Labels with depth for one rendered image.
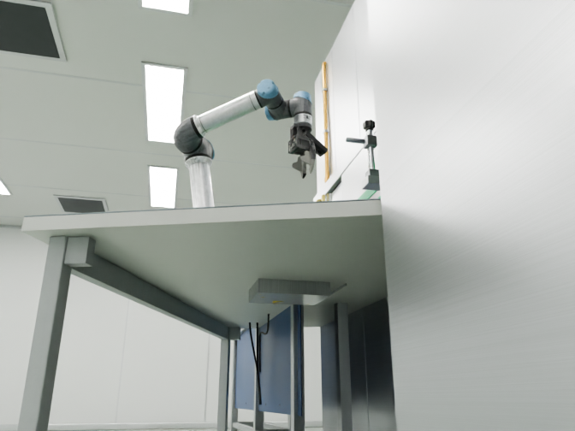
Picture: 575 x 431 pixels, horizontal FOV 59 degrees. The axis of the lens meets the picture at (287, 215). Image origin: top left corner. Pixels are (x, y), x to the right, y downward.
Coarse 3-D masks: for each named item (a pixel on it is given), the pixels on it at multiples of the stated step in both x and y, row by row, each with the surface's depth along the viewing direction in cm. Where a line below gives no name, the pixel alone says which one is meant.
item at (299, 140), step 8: (296, 128) 203; (304, 128) 202; (296, 136) 196; (304, 136) 198; (288, 144) 202; (296, 144) 195; (304, 144) 198; (288, 152) 201; (296, 152) 200; (304, 152) 200
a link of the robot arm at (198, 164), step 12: (204, 144) 210; (192, 156) 208; (204, 156) 209; (192, 168) 209; (204, 168) 208; (192, 180) 207; (204, 180) 206; (192, 192) 206; (204, 192) 204; (204, 204) 201
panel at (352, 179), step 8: (360, 152) 203; (376, 152) 186; (360, 160) 202; (376, 160) 185; (352, 168) 211; (360, 168) 201; (368, 168) 193; (376, 168) 185; (344, 176) 220; (352, 176) 210; (360, 176) 200; (344, 184) 219; (352, 184) 210; (360, 184) 200; (344, 192) 218; (352, 192) 209; (360, 192) 199
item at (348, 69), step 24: (360, 0) 227; (360, 24) 224; (336, 48) 257; (360, 48) 222; (336, 72) 254; (360, 72) 219; (336, 96) 251; (360, 96) 217; (336, 120) 248; (360, 120) 214; (336, 144) 245; (360, 144) 206; (336, 168) 234; (336, 192) 239
